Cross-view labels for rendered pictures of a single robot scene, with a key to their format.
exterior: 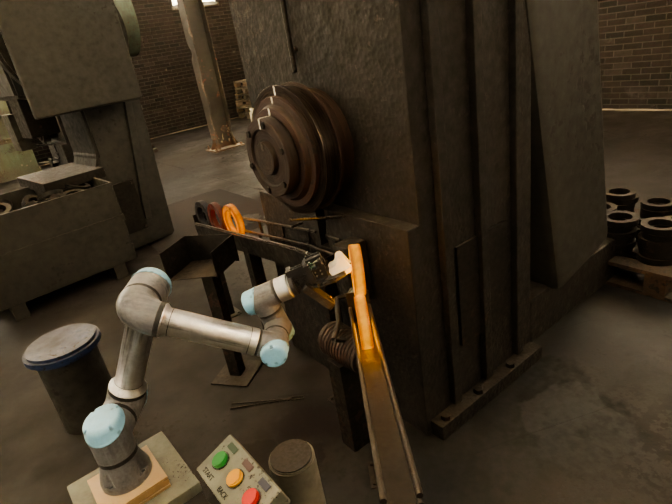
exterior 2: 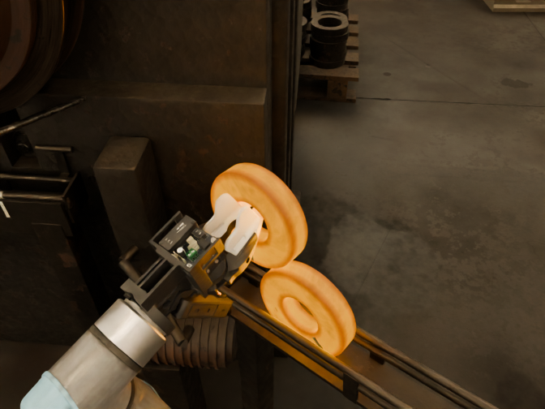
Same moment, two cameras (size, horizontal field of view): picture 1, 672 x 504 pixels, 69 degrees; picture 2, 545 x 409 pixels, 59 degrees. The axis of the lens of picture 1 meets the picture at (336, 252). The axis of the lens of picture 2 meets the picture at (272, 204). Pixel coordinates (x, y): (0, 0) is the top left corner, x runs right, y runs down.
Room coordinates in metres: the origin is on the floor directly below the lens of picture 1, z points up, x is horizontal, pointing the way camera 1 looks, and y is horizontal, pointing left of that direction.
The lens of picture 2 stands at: (0.99, 0.30, 1.30)
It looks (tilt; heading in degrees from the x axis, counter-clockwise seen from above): 43 degrees down; 310
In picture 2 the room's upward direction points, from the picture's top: straight up
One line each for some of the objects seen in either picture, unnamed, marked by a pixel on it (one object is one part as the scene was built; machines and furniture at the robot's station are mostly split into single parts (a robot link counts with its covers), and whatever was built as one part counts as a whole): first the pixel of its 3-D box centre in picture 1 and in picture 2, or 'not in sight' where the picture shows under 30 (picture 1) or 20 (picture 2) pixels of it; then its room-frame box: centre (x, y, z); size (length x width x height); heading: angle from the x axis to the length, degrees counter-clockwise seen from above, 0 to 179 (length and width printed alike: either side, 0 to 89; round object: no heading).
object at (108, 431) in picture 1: (109, 432); not in sight; (1.18, 0.76, 0.50); 0.13 x 0.12 x 0.14; 0
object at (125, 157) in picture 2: (354, 270); (135, 200); (1.62, -0.05, 0.68); 0.11 x 0.08 x 0.24; 125
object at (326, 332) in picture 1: (355, 391); (192, 380); (1.46, 0.01, 0.27); 0.22 x 0.13 x 0.53; 35
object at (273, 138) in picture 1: (271, 157); not in sight; (1.75, 0.17, 1.11); 0.28 x 0.06 x 0.28; 35
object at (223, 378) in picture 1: (216, 312); not in sight; (2.09, 0.61, 0.36); 0.26 x 0.20 x 0.72; 70
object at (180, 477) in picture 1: (133, 488); not in sight; (1.17, 0.75, 0.28); 0.32 x 0.32 x 0.04; 36
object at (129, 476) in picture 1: (122, 463); not in sight; (1.17, 0.75, 0.39); 0.15 x 0.15 x 0.10
